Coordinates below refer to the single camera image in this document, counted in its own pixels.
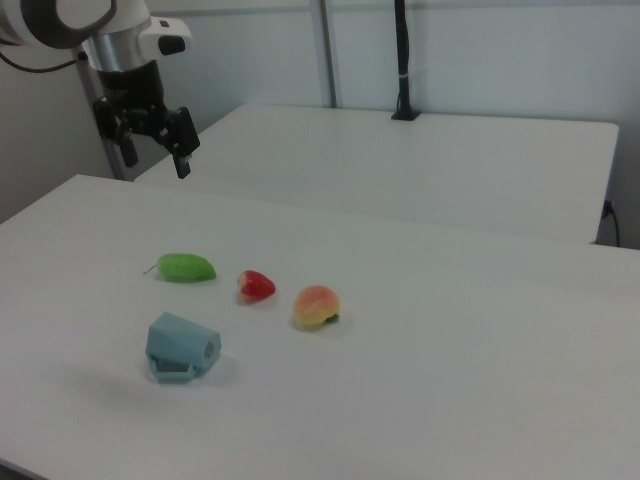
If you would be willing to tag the red toy strawberry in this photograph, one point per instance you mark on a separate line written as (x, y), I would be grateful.
(256, 286)

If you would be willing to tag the white side table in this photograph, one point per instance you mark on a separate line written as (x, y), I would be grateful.
(400, 165)

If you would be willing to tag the light blue mug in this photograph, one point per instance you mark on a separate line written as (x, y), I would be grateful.
(175, 340)

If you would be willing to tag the orange toy peach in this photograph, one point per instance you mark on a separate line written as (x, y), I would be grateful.
(316, 307)

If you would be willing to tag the black pole with base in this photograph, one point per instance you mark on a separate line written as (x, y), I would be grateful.
(403, 50)

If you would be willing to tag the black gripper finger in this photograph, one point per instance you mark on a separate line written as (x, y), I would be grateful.
(129, 150)
(182, 135)

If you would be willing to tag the green toy fruit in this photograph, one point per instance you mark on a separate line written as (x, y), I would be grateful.
(185, 267)

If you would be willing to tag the aluminium wall profile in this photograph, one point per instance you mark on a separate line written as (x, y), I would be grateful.
(330, 50)

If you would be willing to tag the aluminium frame post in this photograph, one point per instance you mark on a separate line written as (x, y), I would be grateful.
(92, 100)

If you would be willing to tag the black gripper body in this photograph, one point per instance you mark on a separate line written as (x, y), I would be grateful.
(132, 87)

